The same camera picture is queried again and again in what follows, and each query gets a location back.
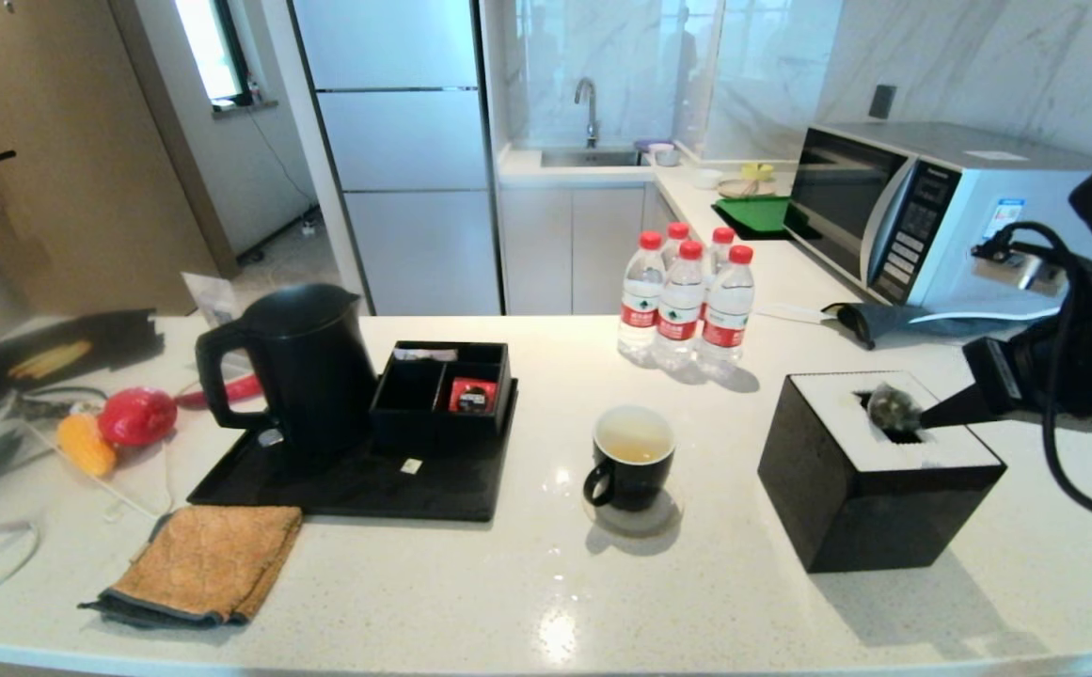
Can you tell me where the grey tea bag with string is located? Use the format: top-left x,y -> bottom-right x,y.
867,384 -> 923,441

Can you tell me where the black electric kettle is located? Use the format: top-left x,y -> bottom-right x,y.
196,284 -> 379,469

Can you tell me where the dark grey cloth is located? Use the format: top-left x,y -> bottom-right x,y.
821,293 -> 1059,352

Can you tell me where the black tissue box white lid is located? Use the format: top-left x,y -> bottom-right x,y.
758,370 -> 1007,574

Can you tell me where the silver microwave oven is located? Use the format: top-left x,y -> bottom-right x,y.
783,121 -> 1092,316

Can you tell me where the black mug white inside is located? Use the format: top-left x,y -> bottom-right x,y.
583,405 -> 675,512

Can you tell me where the round clear coaster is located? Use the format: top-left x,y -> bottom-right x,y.
583,489 -> 683,539

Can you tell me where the white kitchen cabinet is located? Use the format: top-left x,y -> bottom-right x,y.
499,181 -> 683,317

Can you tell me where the steel sink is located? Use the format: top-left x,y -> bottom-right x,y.
539,148 -> 645,169

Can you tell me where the chrome faucet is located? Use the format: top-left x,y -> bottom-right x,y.
573,78 -> 600,150

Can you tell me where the red sachet packet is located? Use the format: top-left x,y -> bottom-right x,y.
449,378 -> 498,415

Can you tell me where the black compartment box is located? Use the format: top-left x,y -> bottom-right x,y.
372,340 -> 514,443

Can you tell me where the black serving tray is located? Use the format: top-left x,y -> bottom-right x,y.
186,378 -> 518,523

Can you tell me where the silver refrigerator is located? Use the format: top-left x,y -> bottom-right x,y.
287,0 -> 506,317

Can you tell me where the clear sign card stand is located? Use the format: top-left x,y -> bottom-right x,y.
182,273 -> 242,330

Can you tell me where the orange-brown folded cloth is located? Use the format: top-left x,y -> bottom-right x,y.
80,506 -> 304,628

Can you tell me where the red ball toy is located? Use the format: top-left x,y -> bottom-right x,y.
99,386 -> 178,447

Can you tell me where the window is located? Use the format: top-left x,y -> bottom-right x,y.
172,0 -> 255,107

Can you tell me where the black flat case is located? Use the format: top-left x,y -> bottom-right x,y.
0,310 -> 166,401

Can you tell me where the yellow corn toy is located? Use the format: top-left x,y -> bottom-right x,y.
56,415 -> 118,478

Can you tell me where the yellow stick toy bundle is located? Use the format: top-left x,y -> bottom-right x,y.
9,340 -> 95,382

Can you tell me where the brown wooden door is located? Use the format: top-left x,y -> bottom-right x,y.
0,0 -> 227,317

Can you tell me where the white power cable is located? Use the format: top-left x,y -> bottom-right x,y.
757,299 -> 1064,328

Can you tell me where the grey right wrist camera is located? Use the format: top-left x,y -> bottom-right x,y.
972,240 -> 1070,294

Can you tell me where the thin white cable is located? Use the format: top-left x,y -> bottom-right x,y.
26,423 -> 175,523

